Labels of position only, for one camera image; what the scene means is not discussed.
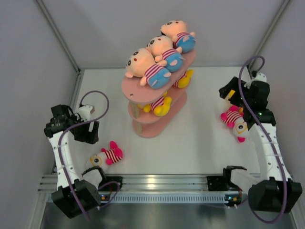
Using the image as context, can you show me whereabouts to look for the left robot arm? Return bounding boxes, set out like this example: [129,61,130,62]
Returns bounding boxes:
[44,104,108,219]

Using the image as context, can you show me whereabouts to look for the pink white panda plush glasses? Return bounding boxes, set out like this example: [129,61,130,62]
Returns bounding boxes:
[88,141,123,169]

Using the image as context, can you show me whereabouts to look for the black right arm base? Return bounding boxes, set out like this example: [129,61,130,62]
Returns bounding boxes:
[207,176,229,191]

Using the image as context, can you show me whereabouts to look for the yellow plush toy striped shirt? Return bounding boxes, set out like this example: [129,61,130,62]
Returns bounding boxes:
[173,69,193,88]

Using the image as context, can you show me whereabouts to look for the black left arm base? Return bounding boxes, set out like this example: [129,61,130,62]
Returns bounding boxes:
[103,176,123,191]

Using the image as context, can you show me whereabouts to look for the slotted cable duct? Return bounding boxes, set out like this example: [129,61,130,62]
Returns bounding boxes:
[111,193,229,204]

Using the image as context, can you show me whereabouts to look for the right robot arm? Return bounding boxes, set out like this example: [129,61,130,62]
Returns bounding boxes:
[219,77,303,213]

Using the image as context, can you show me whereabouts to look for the pink wooden three-tier shelf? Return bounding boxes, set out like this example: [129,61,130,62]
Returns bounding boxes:
[122,50,196,138]

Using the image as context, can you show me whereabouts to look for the yellow cat plush striped shirt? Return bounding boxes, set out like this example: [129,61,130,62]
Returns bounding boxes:
[225,90,235,101]

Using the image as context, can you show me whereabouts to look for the yellow plush toy big eyes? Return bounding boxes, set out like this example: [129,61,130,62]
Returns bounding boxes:
[142,92,172,117]

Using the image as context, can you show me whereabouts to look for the pink white panda plush right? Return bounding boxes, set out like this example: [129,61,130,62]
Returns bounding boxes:
[220,105,249,143]

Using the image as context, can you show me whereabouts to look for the boy plush on shelf top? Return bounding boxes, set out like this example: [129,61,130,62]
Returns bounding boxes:
[160,20,196,53]

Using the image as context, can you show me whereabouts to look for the boy plush black hair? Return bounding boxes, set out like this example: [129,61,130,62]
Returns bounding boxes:
[125,48,172,89]

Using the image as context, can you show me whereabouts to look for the aluminium frame rail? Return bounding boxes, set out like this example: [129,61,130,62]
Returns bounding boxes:
[38,173,298,194]

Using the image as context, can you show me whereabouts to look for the boy plush blue pants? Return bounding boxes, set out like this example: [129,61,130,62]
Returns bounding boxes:
[146,35,184,73]

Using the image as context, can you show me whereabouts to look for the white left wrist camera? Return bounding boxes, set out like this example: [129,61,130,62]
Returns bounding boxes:
[77,104,95,122]

